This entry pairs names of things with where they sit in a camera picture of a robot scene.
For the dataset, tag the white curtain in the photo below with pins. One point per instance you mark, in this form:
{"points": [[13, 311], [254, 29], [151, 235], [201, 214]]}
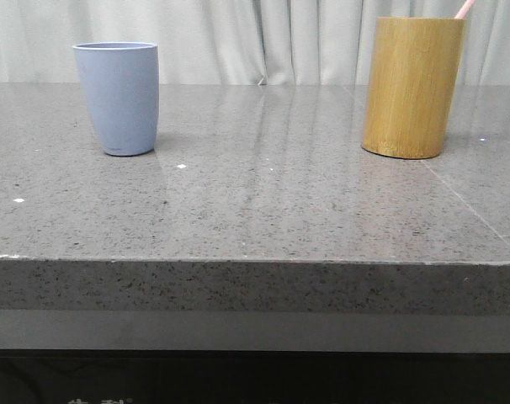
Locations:
{"points": [[206, 42]]}

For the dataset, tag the blue plastic cup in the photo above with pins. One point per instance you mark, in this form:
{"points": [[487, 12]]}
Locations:
{"points": [[120, 81]]}

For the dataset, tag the bamboo cylindrical holder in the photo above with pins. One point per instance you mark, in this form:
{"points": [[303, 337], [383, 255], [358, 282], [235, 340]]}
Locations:
{"points": [[411, 85]]}

